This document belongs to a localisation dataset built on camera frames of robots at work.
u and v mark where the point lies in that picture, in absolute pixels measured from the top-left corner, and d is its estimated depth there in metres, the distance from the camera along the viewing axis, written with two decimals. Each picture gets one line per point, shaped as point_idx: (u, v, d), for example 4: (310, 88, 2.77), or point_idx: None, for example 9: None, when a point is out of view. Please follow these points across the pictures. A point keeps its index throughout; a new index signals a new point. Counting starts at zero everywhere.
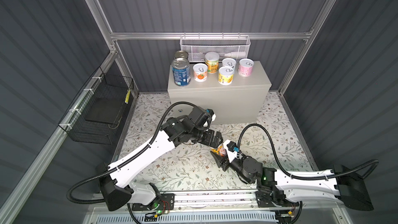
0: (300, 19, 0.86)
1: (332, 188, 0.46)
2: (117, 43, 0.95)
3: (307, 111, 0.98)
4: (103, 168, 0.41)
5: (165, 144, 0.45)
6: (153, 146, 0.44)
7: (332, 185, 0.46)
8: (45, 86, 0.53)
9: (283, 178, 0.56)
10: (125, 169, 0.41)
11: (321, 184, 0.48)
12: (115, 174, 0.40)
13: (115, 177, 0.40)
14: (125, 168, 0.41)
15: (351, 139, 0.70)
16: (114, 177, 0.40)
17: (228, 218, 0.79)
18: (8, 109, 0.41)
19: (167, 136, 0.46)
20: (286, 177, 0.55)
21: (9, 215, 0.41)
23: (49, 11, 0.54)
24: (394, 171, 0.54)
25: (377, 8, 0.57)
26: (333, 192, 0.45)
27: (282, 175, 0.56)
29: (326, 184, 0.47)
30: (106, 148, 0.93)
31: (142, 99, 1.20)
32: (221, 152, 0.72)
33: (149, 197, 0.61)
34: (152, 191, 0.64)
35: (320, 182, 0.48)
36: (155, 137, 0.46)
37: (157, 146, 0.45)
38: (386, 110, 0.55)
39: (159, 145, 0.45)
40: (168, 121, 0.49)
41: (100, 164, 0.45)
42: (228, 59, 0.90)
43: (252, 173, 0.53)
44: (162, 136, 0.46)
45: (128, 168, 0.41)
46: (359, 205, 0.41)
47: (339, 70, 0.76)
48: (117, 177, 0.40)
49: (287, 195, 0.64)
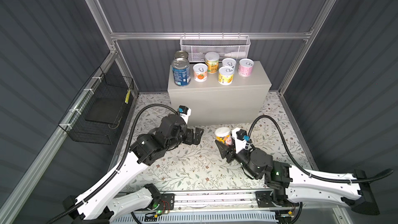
0: (300, 19, 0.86)
1: (355, 193, 0.44)
2: (117, 43, 0.95)
3: (307, 111, 0.98)
4: (70, 202, 0.39)
5: (134, 167, 0.42)
6: (122, 171, 0.42)
7: (354, 191, 0.44)
8: (45, 86, 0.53)
9: (301, 176, 0.50)
10: (93, 200, 0.38)
11: (342, 188, 0.45)
12: (82, 208, 0.38)
13: (83, 211, 0.37)
14: (93, 199, 0.39)
15: (350, 139, 0.70)
16: (82, 211, 0.37)
17: (228, 218, 0.79)
18: (8, 109, 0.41)
19: (136, 157, 0.43)
20: (305, 175, 0.50)
21: (8, 216, 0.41)
23: (49, 12, 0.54)
24: (394, 171, 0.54)
25: (378, 8, 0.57)
26: (355, 196, 0.43)
27: (299, 173, 0.51)
29: (347, 188, 0.45)
30: (106, 148, 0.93)
31: (142, 99, 1.20)
32: (227, 142, 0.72)
33: (145, 203, 0.60)
34: (146, 195, 0.62)
35: (341, 186, 0.46)
36: (123, 161, 0.43)
37: (126, 170, 0.42)
38: (386, 110, 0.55)
39: (128, 169, 0.42)
40: (138, 139, 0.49)
41: (68, 197, 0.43)
42: (228, 59, 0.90)
43: (261, 166, 0.47)
44: (130, 158, 0.43)
45: (96, 199, 0.39)
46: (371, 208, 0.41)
47: (339, 70, 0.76)
48: (85, 211, 0.37)
49: (290, 195, 0.64)
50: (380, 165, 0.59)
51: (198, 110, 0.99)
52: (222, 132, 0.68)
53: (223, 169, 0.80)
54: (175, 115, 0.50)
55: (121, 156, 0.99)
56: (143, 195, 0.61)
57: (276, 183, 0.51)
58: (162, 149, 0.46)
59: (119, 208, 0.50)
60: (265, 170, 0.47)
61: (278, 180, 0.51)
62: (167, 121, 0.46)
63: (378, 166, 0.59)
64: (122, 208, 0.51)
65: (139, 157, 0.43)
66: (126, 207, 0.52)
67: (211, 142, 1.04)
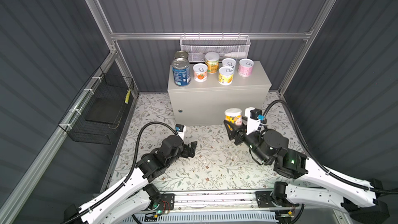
0: (300, 19, 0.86)
1: (369, 200, 0.41)
2: (117, 43, 0.95)
3: (307, 111, 0.98)
4: (72, 210, 0.41)
5: (139, 180, 0.48)
6: (127, 184, 0.47)
7: (370, 198, 0.41)
8: (45, 86, 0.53)
9: (317, 170, 0.46)
10: (97, 209, 0.42)
11: (357, 193, 0.42)
12: (86, 216, 0.41)
13: (86, 219, 0.40)
14: (97, 208, 0.42)
15: (351, 139, 0.70)
16: (85, 220, 0.40)
17: (228, 218, 0.79)
18: (8, 108, 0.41)
19: (141, 172, 0.50)
20: (322, 172, 0.45)
21: (8, 215, 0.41)
23: (50, 12, 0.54)
24: (394, 171, 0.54)
25: (377, 8, 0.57)
26: (368, 203, 0.41)
27: (316, 168, 0.46)
29: (364, 195, 0.42)
30: (106, 148, 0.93)
31: (142, 99, 1.20)
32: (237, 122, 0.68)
33: (143, 206, 0.61)
34: (144, 199, 0.62)
35: (357, 191, 0.42)
36: (131, 174, 0.50)
37: (131, 183, 0.48)
38: (386, 110, 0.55)
39: (133, 182, 0.48)
40: (144, 158, 0.55)
41: (70, 205, 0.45)
42: (228, 59, 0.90)
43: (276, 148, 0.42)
44: (137, 172, 0.50)
45: (100, 208, 0.42)
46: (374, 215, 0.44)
47: (339, 70, 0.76)
48: (88, 219, 0.40)
49: (290, 195, 0.63)
50: (381, 165, 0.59)
51: (198, 110, 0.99)
52: (235, 112, 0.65)
53: (223, 169, 0.80)
54: (175, 136, 0.58)
55: (121, 156, 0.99)
56: (140, 199, 0.61)
57: (288, 170, 0.46)
58: (162, 167, 0.53)
59: (113, 218, 0.50)
60: (278, 154, 0.43)
61: (290, 167, 0.46)
62: (168, 143, 0.53)
63: (378, 166, 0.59)
64: (114, 219, 0.50)
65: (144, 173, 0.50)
66: (119, 216, 0.52)
67: (211, 142, 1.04)
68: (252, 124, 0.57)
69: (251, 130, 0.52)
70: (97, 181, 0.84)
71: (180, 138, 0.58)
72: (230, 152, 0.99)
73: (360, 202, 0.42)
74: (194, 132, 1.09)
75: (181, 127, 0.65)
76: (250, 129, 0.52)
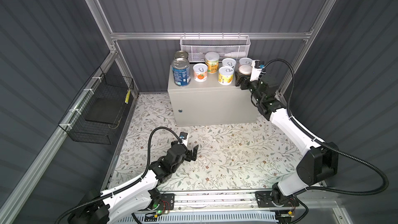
0: (300, 19, 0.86)
1: (307, 146, 0.47)
2: (117, 43, 0.95)
3: (307, 111, 0.99)
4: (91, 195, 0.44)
5: (153, 179, 0.56)
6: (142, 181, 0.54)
7: (309, 145, 0.46)
8: (45, 86, 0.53)
9: (283, 113, 0.57)
10: (117, 196, 0.46)
11: (302, 138, 0.49)
12: (108, 200, 0.44)
13: (108, 202, 0.44)
14: (117, 195, 0.46)
15: (350, 139, 0.70)
16: (107, 203, 0.44)
17: (228, 218, 0.79)
18: (8, 109, 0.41)
19: (154, 174, 0.58)
20: (285, 116, 0.56)
21: (9, 215, 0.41)
23: (49, 11, 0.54)
24: (394, 171, 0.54)
25: (378, 7, 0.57)
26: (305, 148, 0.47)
27: (284, 112, 0.57)
29: (307, 142, 0.47)
30: (106, 148, 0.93)
31: (142, 99, 1.20)
32: None
33: (144, 205, 0.60)
34: (146, 197, 0.62)
35: (303, 137, 0.49)
36: (146, 172, 0.57)
37: (146, 181, 0.54)
38: (386, 109, 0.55)
39: (148, 180, 0.55)
40: (154, 164, 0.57)
41: (89, 190, 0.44)
42: (228, 59, 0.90)
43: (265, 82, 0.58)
44: (151, 172, 0.58)
45: (119, 196, 0.47)
46: (306, 174, 0.47)
47: (339, 70, 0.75)
48: (110, 203, 0.44)
49: (281, 182, 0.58)
50: (381, 165, 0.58)
51: (198, 110, 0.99)
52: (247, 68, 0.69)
53: (223, 169, 0.80)
54: (179, 144, 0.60)
55: (121, 156, 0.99)
56: (142, 197, 0.61)
57: (261, 107, 0.62)
58: (169, 172, 0.62)
59: (116, 213, 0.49)
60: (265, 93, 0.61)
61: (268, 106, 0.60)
62: (172, 152, 0.61)
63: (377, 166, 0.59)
64: (117, 213, 0.50)
65: (157, 176, 0.58)
66: (123, 212, 0.52)
67: (211, 141, 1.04)
68: (254, 72, 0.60)
69: (254, 79, 0.68)
70: (97, 181, 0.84)
71: (184, 147, 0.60)
72: (230, 152, 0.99)
73: (301, 150, 0.49)
74: (194, 132, 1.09)
75: (184, 135, 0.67)
76: (253, 77, 0.68)
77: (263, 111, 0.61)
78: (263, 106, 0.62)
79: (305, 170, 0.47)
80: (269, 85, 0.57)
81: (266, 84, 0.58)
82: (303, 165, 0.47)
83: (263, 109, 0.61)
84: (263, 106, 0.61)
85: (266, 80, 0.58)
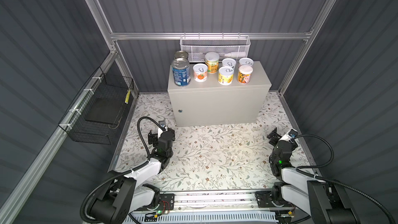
0: (300, 19, 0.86)
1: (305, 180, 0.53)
2: (117, 43, 0.95)
3: (307, 111, 0.98)
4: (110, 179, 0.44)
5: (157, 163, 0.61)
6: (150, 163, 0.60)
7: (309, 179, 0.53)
8: (46, 86, 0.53)
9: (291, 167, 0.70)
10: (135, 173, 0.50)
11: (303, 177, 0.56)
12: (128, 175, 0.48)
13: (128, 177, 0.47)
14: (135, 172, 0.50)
15: (351, 139, 0.70)
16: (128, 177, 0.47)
17: (228, 218, 0.79)
18: (7, 109, 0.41)
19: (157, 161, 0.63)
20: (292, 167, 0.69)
21: (8, 216, 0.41)
23: (49, 11, 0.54)
24: (393, 171, 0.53)
25: (377, 8, 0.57)
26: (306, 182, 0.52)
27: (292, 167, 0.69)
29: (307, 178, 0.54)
30: (106, 148, 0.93)
31: (142, 99, 1.20)
32: (245, 79, 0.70)
33: (149, 197, 0.62)
34: (150, 190, 0.65)
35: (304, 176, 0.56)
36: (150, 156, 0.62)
37: (152, 163, 0.60)
38: (387, 109, 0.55)
39: (154, 162, 0.61)
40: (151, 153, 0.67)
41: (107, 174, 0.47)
42: (228, 59, 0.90)
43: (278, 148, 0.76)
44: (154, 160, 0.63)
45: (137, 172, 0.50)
46: (318, 213, 0.43)
47: (339, 70, 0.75)
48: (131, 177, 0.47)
49: (285, 186, 0.67)
50: (380, 165, 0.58)
51: (198, 110, 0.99)
52: (247, 70, 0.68)
53: (223, 169, 0.80)
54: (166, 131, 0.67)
55: (121, 156, 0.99)
56: (146, 189, 0.64)
57: (274, 168, 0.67)
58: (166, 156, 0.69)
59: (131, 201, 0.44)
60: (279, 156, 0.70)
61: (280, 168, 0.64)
62: (162, 139, 0.66)
63: (377, 166, 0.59)
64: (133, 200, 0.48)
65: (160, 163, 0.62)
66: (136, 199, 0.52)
67: (211, 141, 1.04)
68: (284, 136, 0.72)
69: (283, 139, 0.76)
70: (97, 181, 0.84)
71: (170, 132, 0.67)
72: (230, 152, 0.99)
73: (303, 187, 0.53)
74: (194, 132, 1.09)
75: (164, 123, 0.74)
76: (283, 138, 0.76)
77: (275, 172, 0.69)
78: (275, 167, 0.70)
79: (315, 206, 0.45)
80: (283, 152, 0.66)
81: (280, 149, 0.68)
82: (313, 204, 0.45)
83: (275, 170, 0.69)
84: (276, 168, 0.69)
85: (281, 145, 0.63)
